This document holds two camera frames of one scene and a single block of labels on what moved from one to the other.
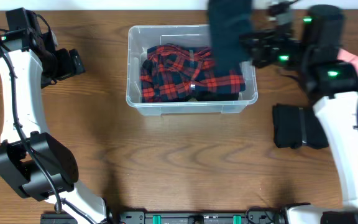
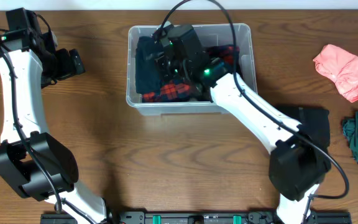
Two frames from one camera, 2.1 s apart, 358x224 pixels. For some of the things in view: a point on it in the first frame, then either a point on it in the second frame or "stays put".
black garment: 294,126 stays put
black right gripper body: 289,54 to 174,66
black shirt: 228,18 to 146,76
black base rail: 172,217 stays put
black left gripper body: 74,62 stays put
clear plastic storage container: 171,71 stays put
